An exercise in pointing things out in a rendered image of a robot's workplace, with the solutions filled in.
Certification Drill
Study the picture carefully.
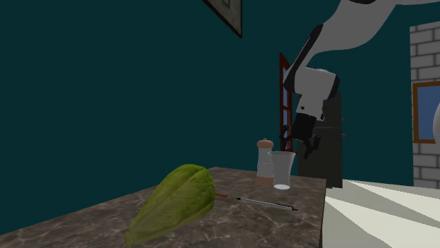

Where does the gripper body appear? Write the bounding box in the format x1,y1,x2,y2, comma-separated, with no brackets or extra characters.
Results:
291,112,318,142

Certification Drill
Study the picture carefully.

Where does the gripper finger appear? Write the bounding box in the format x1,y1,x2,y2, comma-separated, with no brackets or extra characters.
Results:
279,125,295,154
303,134,322,160

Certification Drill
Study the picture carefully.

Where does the dark refrigerator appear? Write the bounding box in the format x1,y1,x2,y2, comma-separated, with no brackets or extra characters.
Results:
297,90,346,189

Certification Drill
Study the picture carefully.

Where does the red framed window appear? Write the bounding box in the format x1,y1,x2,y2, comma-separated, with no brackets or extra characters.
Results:
279,52,298,154

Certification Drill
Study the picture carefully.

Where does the clear drinking glass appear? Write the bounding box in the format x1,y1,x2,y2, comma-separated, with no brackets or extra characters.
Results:
268,150,296,190

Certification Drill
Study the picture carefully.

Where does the clear glass pepper mill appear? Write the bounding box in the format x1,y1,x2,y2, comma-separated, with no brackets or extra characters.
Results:
255,137,275,187

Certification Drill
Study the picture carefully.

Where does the grey pen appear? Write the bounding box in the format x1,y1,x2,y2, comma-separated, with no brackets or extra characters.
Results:
236,197,299,212

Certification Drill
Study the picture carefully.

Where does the brown framed window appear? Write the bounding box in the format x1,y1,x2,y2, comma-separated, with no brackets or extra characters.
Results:
412,80,440,144

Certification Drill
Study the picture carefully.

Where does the green lettuce head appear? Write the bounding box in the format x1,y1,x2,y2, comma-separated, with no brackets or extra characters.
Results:
123,163,216,248

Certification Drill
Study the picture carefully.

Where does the framed wall picture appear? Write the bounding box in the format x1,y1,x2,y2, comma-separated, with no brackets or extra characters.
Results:
201,0,243,39

